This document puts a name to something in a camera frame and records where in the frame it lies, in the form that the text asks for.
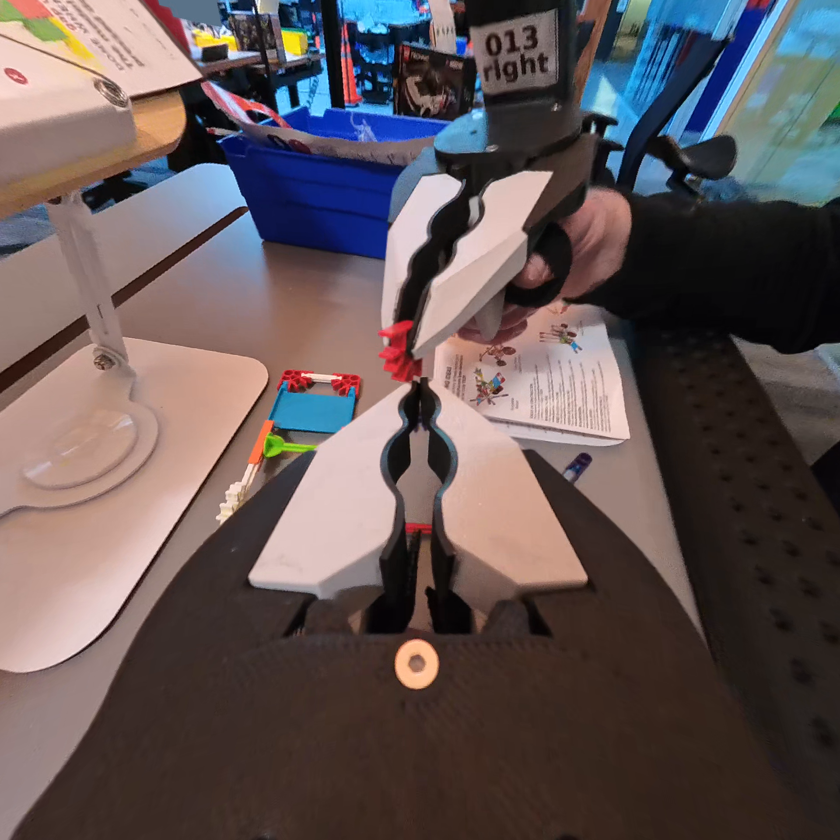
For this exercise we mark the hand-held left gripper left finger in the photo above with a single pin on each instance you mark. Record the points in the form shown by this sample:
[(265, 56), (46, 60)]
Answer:
[(321, 525)]

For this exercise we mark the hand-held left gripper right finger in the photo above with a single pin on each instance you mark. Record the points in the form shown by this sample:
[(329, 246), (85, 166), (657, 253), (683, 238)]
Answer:
[(512, 525)]

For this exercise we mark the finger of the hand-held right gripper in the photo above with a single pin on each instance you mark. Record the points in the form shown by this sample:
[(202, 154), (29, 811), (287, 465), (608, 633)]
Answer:
[(413, 229), (492, 243)]

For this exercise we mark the blue rod cross white hub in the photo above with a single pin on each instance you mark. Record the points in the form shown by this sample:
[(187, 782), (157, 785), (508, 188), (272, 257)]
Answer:
[(577, 467)]

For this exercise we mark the colourful toy cart frame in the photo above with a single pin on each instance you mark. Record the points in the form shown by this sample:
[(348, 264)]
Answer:
[(312, 410)]

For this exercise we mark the red toy fan connector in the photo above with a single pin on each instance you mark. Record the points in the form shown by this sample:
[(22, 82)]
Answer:
[(397, 354)]

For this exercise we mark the person's right forearm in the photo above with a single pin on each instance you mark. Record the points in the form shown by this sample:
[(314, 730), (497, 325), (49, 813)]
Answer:
[(722, 269)]

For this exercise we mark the person's right hand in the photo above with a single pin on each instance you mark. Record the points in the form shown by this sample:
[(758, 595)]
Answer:
[(600, 243)]

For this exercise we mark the blue plastic bin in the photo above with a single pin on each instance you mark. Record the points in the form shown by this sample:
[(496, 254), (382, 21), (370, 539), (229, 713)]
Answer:
[(315, 203)]

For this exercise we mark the black toy set box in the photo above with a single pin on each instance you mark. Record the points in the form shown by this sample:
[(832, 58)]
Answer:
[(430, 85)]

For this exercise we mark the crumpled printed plastic bag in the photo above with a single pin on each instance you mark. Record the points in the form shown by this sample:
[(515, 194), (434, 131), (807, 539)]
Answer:
[(328, 141)]

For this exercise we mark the toy instruction booklet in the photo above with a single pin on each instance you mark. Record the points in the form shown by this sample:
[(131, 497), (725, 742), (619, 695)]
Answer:
[(558, 387)]

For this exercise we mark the orange striped traffic cone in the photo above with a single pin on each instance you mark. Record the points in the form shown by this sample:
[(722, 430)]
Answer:
[(351, 65)]

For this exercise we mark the black office chair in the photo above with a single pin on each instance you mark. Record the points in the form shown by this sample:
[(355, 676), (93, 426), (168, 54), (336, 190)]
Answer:
[(702, 157)]

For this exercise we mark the black support pillar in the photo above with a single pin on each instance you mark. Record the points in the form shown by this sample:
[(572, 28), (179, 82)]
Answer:
[(331, 52)]

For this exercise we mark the wooden stand board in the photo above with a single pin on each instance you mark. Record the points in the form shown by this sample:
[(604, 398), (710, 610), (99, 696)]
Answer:
[(151, 124)]

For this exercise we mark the white instruction board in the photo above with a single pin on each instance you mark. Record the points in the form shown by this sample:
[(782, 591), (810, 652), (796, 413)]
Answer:
[(59, 118)]

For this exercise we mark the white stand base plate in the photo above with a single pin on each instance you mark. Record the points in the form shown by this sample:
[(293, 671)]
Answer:
[(197, 426)]

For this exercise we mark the stand foot bracket with dome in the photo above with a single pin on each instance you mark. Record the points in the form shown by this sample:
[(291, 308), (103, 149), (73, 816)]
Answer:
[(79, 446)]

